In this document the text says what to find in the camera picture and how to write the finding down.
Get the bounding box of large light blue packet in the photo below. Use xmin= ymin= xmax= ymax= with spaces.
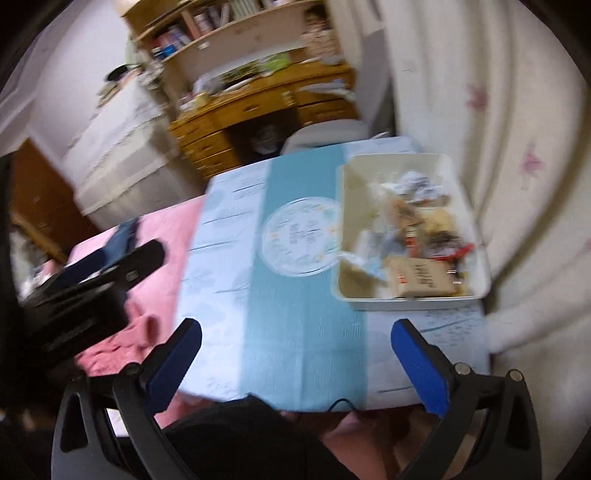
xmin=342 ymin=249 xmax=389 ymax=280

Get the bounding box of waste bin white liner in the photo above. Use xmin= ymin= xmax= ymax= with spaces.
xmin=249 ymin=124 xmax=282 ymax=155

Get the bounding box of beige packet red label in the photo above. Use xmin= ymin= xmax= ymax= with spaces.
xmin=385 ymin=256 xmax=458 ymax=298

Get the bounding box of row of books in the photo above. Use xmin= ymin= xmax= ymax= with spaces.
xmin=152 ymin=0 xmax=305 ymax=58

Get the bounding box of doll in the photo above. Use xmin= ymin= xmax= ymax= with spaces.
xmin=302 ymin=4 xmax=335 ymax=56

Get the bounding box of red white snack packet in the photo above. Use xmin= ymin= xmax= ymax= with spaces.
xmin=397 ymin=171 xmax=444 ymax=204

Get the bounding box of wooden bookshelf hutch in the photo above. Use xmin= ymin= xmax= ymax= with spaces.
xmin=120 ymin=0 xmax=333 ymax=84

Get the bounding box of wooden desk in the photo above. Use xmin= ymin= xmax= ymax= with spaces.
xmin=168 ymin=62 xmax=358 ymax=181

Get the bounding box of lace cloth covered cabinet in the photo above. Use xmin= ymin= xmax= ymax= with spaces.
xmin=62 ymin=76 xmax=185 ymax=217

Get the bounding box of pink fleece robe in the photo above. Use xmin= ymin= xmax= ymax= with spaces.
xmin=76 ymin=300 xmax=162 ymax=377

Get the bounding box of cream leaf print curtain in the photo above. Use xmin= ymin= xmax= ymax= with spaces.
xmin=374 ymin=0 xmax=591 ymax=370

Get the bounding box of pink blanket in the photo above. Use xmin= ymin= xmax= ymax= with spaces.
xmin=69 ymin=194 xmax=208 ymax=430

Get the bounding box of grey office chair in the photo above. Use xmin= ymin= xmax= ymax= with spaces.
xmin=281 ymin=119 xmax=370 ymax=155

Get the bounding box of brown wooden door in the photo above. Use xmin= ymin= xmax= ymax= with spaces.
xmin=9 ymin=138 xmax=100 ymax=264

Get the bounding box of white plastic bin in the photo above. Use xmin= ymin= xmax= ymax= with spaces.
xmin=331 ymin=154 xmax=491 ymax=311

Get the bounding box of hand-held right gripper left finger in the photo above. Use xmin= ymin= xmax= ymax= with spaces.
xmin=50 ymin=318 xmax=203 ymax=480

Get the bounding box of navy folded cloth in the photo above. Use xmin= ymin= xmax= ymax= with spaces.
xmin=104 ymin=219 xmax=141 ymax=268

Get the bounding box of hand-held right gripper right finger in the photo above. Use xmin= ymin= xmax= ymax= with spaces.
xmin=390 ymin=318 xmax=542 ymax=480

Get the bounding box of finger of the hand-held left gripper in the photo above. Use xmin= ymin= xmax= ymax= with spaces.
xmin=62 ymin=254 xmax=122 ymax=284
xmin=32 ymin=240 xmax=166 ymax=301

